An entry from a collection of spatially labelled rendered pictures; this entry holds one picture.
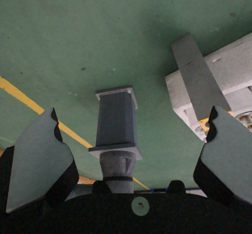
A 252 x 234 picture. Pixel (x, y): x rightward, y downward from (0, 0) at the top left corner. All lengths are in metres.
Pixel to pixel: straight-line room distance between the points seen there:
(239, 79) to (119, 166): 0.48
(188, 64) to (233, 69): 0.17
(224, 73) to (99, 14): 0.44
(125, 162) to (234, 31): 0.59
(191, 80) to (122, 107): 0.32
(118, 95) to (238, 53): 0.47
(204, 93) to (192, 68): 0.09
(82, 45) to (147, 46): 0.23
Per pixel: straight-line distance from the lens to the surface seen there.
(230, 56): 0.62
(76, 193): 0.53
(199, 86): 0.41
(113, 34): 0.53
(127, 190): 0.56
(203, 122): 0.38
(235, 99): 0.56
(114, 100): 0.66
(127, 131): 0.56
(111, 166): 0.55
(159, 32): 0.54
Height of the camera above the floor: 0.47
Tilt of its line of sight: 34 degrees down
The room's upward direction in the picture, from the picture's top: 178 degrees clockwise
